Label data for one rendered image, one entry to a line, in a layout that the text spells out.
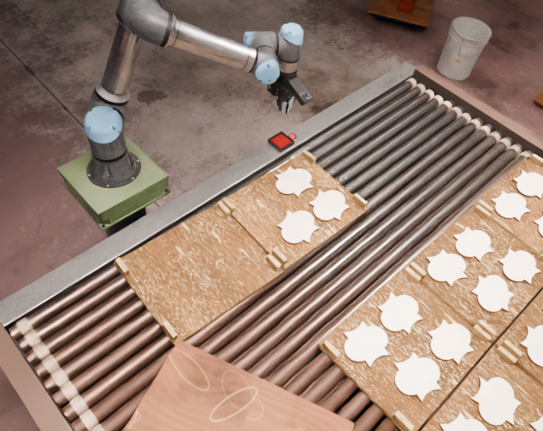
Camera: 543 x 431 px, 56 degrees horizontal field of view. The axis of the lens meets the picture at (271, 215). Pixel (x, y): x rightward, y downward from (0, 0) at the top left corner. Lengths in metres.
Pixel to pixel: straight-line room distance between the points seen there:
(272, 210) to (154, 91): 2.09
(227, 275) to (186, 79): 2.38
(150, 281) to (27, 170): 1.84
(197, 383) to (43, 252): 1.73
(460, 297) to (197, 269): 0.85
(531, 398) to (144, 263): 1.21
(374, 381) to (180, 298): 0.62
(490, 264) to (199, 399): 1.07
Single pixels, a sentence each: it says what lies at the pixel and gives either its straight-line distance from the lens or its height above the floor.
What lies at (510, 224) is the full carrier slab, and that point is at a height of 0.94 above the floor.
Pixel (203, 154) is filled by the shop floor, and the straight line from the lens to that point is 3.27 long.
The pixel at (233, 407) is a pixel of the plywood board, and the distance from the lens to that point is 1.36.
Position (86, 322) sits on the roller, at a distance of 1.63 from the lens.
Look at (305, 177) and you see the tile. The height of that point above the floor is 0.95.
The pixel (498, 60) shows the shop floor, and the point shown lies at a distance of 4.71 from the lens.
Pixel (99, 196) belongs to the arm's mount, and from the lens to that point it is 1.83.
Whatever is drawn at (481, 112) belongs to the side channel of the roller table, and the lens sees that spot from 2.44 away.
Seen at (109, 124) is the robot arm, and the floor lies 1.18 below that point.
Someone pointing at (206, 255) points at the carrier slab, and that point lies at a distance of 1.68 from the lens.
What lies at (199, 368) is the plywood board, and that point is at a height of 1.04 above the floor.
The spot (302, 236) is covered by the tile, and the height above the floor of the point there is 0.95.
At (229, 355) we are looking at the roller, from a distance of 1.54.
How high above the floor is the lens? 2.34
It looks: 52 degrees down
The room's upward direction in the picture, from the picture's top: 8 degrees clockwise
